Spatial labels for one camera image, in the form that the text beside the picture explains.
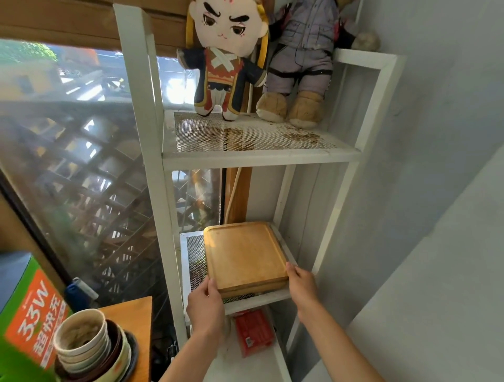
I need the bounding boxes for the wooden lattice fence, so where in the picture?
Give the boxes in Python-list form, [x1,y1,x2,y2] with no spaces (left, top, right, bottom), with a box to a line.
[0,100,221,315]

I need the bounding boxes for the plush doll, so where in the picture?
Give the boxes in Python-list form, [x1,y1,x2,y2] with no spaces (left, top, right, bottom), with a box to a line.
[177,0,270,122]

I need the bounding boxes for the grey suited plush toy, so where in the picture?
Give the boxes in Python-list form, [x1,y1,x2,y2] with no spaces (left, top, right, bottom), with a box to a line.
[256,0,381,130]

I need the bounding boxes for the blue white bottle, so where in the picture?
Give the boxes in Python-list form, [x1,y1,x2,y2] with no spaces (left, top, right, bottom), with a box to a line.
[64,277,100,312]

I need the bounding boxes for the person's left forearm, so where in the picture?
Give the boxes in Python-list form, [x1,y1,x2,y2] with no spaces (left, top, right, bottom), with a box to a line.
[157,330,221,382]

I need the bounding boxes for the person's right hand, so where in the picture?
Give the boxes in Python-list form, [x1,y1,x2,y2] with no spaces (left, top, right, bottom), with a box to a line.
[285,261,320,312]

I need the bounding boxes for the white leaning board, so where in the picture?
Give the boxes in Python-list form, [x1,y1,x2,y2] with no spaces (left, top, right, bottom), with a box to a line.
[303,143,504,382]

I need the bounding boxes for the person's left hand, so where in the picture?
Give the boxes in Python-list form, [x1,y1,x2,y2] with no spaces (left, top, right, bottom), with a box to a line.
[186,275,226,340]

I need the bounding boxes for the red packet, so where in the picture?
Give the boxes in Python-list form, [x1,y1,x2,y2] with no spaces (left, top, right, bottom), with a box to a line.
[234,309,277,358]

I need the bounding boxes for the person's right forearm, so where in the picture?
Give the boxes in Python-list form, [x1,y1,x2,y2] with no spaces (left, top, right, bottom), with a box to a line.
[297,302,386,382]

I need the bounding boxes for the white metal shelf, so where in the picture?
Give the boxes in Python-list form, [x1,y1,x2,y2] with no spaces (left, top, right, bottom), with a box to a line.
[113,3,407,382]

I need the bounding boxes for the dark saucer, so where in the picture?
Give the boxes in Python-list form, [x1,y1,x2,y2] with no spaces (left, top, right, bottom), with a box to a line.
[118,330,140,382]

